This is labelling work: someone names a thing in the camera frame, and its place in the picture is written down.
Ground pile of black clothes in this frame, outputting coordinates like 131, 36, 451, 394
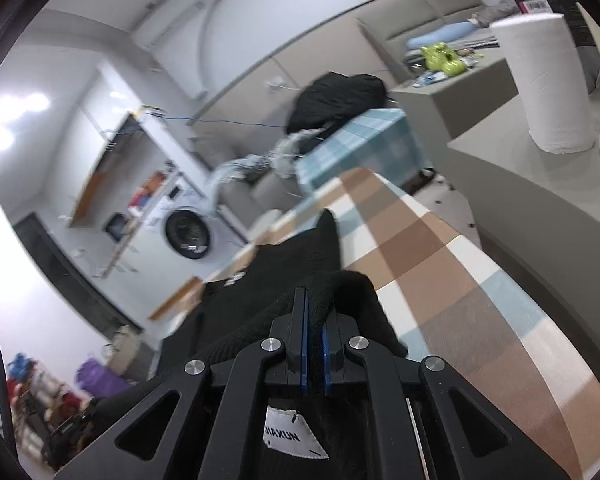
286, 72, 388, 133

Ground black knit garment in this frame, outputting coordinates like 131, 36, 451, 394
87, 208, 411, 480

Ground white paper towel roll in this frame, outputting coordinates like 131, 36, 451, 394
490, 12, 596, 155

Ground woven laundry basket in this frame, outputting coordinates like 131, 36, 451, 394
105, 325, 143, 376

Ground white wall cabinet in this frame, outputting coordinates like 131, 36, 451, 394
70, 70, 148, 228

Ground white grey crumpled clothes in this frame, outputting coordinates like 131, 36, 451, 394
207, 127, 331, 211

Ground brown blue plaid cloth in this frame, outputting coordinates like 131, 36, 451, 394
200, 167, 588, 480

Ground dark glass door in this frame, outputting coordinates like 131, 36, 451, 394
15, 212, 143, 341

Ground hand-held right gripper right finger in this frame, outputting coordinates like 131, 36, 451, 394
322, 306, 568, 480

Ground teal checked cloth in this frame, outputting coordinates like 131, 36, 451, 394
295, 107, 427, 201

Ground green plastic toy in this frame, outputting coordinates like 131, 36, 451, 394
420, 42, 468, 77

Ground white air conditioner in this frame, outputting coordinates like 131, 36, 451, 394
132, 0, 216, 51

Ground purple bag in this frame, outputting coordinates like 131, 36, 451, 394
76, 357, 131, 401

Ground black box with label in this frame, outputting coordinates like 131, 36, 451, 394
515, 0, 593, 48

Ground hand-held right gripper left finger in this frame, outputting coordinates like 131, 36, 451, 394
55, 287, 311, 480

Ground light blue pillow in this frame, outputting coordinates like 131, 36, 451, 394
405, 21, 483, 51

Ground grey side table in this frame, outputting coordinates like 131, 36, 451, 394
390, 55, 521, 143

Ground white washing machine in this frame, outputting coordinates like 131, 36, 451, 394
130, 195, 251, 281

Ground rack of thread spools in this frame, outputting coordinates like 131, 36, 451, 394
5, 352, 91, 441

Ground grey sofa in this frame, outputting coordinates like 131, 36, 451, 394
190, 125, 306, 233

